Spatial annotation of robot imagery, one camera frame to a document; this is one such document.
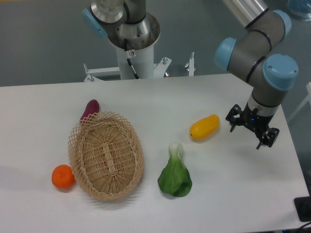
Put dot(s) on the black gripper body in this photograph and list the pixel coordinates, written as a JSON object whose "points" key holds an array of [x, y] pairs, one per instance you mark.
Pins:
{"points": [[256, 118]]}

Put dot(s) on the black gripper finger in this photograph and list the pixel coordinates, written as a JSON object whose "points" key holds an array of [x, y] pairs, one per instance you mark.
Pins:
{"points": [[234, 117], [267, 137]]}

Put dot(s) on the yellow mango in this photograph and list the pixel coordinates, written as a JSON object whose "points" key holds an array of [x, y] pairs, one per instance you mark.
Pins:
{"points": [[204, 127]]}

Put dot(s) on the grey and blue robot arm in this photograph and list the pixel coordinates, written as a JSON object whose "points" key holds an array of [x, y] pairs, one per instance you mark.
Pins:
{"points": [[270, 75]]}

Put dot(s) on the black device at table edge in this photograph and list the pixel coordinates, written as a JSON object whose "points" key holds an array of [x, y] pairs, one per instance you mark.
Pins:
{"points": [[303, 208]]}

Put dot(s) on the green bok choy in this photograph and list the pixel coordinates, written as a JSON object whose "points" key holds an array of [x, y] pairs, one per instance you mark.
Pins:
{"points": [[175, 178]]}

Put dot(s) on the blue object top right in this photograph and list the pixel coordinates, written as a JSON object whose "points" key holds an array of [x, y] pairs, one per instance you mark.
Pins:
{"points": [[301, 9]]}

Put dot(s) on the woven wicker basket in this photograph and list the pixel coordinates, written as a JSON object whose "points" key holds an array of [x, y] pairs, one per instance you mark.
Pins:
{"points": [[106, 156]]}

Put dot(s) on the purple eggplant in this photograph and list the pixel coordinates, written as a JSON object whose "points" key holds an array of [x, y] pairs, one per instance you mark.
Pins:
{"points": [[92, 108]]}

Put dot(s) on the orange tangerine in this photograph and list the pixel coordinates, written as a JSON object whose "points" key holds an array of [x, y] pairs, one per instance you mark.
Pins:
{"points": [[62, 177]]}

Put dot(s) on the white frame at right edge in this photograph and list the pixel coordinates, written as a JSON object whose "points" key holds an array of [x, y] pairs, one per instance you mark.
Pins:
{"points": [[307, 99]]}

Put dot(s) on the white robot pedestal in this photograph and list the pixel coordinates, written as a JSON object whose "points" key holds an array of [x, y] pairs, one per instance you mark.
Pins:
{"points": [[134, 46]]}

